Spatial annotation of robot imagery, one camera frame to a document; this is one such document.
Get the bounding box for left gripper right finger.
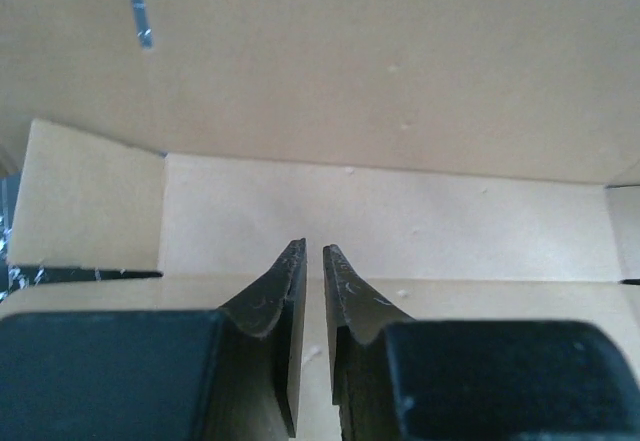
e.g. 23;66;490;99
323;244;411;440

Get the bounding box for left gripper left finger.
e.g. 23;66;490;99
217;239;307;437

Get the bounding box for brown cardboard box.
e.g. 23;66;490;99
1;0;639;440

